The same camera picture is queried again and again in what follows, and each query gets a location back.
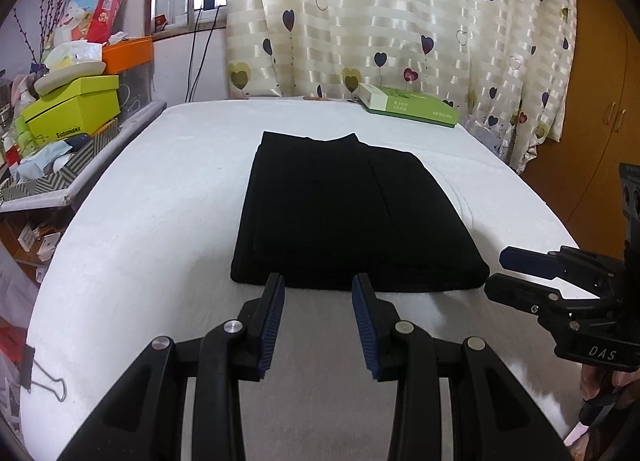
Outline black pants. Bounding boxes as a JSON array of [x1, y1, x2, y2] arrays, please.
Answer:
[[230, 132, 489, 293]]

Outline grey side table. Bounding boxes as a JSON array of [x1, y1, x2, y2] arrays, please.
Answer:
[[1, 102, 166, 213]]

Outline black binder clip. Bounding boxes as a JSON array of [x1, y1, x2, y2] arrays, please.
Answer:
[[20, 344, 68, 403]]

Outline green and white flat box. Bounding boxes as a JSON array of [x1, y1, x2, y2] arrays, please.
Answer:
[[356, 83, 460, 128]]

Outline striped black white box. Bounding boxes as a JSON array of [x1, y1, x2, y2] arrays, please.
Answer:
[[1, 120, 120, 202]]

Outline heart pattern cream curtain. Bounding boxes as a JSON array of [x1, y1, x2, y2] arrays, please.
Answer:
[[226, 0, 577, 172]]

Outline brown wooden wardrobe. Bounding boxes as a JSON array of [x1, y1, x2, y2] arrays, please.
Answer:
[[522, 0, 639, 257]]

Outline person right hand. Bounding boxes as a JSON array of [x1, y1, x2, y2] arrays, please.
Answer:
[[578, 362, 640, 409]]

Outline orange box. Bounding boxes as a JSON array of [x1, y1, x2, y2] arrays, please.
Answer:
[[102, 36, 153, 74]]

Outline lime green shoe box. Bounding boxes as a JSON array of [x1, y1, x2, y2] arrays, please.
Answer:
[[22, 76, 120, 143]]

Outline black charger cables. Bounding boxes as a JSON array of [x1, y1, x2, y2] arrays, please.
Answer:
[[184, 0, 224, 104]]

